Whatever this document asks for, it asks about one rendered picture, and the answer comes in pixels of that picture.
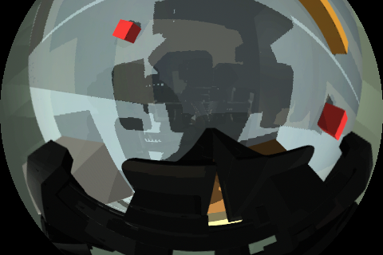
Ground beige block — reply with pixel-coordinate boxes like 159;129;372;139
207;211;235;226

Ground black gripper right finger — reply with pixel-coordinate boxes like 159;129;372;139
211;128;315;222

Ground orange long board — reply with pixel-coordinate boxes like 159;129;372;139
298;0;349;54

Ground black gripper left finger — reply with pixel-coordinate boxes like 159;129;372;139
121;128;217;216

